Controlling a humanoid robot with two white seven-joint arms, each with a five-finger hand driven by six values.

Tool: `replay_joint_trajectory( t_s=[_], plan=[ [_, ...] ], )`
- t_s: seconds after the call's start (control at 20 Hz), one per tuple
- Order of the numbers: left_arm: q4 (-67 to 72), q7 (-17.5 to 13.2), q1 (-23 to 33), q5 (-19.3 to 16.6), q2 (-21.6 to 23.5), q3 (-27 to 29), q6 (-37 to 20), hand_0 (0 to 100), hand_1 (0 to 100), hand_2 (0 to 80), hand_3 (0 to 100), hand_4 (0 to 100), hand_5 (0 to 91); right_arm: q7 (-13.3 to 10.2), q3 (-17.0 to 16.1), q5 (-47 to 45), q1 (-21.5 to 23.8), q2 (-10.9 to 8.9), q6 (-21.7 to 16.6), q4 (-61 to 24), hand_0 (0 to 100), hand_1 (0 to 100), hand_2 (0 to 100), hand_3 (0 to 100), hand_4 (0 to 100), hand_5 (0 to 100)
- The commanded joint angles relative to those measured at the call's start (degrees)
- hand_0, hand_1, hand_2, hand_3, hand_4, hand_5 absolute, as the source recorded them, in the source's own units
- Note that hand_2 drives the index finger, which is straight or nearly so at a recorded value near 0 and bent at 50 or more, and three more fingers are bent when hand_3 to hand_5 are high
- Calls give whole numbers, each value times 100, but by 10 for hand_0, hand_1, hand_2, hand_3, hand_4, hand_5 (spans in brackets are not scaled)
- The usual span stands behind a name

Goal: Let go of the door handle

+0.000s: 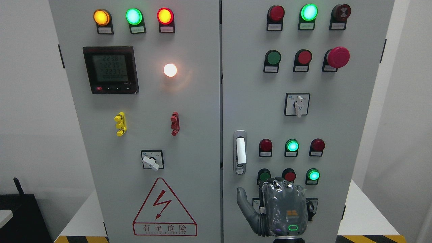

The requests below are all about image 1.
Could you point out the red push button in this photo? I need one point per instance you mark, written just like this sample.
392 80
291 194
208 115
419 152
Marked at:
301 61
289 175

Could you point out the green push button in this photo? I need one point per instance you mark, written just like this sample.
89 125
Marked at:
263 175
271 61

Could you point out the red push button upper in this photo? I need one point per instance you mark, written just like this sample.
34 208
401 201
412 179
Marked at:
301 61

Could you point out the dark red buzzer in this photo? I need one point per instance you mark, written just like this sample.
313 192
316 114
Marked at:
339 16

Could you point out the grey cabinet right door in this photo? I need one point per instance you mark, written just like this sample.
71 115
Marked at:
254 101

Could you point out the green indicator lamp middle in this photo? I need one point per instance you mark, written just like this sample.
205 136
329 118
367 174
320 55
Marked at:
291 148

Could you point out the red indicator lamp top right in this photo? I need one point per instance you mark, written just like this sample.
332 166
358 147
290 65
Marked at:
275 16

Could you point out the white selector switch left door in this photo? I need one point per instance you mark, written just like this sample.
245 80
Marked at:
152 159

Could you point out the white indicator lamp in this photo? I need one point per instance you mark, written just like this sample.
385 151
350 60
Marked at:
170 70

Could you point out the red electric warning sticker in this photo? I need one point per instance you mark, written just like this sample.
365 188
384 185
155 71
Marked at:
163 214

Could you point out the silver door handle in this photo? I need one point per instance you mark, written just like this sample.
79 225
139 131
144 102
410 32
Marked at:
239 157

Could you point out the white selector switch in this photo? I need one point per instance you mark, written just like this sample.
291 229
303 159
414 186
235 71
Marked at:
257 205
296 104

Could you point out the red indicator lamp middle right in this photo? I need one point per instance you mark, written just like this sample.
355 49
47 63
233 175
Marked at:
317 147

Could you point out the green indicator lamp top right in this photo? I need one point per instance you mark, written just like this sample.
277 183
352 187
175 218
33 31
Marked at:
307 16

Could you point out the grey cabinet door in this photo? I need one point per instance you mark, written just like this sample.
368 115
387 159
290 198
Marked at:
254 101
192 157

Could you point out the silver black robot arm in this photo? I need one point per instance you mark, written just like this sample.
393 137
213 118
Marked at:
287 240

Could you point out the black box with antenna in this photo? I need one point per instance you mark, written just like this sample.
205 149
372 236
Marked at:
27 224

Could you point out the white selector switch lower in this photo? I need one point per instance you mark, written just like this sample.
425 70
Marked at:
257 205

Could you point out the white selector switch upper right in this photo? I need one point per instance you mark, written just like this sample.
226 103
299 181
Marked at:
296 104

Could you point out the white platform with hazard stripes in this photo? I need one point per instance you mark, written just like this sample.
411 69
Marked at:
362 223

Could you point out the green lit button lower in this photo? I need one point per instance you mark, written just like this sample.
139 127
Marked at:
312 176

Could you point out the red lit indicator lamp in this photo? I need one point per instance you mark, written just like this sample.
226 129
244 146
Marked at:
166 21

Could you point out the red emergency stop button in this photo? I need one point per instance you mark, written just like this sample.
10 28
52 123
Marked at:
335 58

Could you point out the green push button upper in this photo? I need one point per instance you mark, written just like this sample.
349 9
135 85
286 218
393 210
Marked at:
271 61

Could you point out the black digital power meter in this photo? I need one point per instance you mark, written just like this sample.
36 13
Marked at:
111 69

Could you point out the grey cabinet left door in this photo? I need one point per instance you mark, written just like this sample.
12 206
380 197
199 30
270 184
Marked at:
192 157

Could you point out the green indicator lamp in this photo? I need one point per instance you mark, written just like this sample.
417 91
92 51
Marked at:
291 148
135 21
307 16

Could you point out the red push button lower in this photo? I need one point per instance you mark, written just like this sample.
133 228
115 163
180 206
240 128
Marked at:
289 175

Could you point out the black selector switch lower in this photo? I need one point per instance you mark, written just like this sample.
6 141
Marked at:
311 204

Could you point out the green indicator lamp top left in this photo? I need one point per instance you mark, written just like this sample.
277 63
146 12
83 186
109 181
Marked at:
135 21

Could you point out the yellow indicator lamp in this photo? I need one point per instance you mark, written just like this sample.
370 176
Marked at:
103 21

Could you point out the green push button lower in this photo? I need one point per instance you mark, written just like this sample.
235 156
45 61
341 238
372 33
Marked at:
263 175

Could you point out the red indicator lamp middle left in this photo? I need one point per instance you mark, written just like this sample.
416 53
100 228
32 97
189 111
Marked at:
265 148

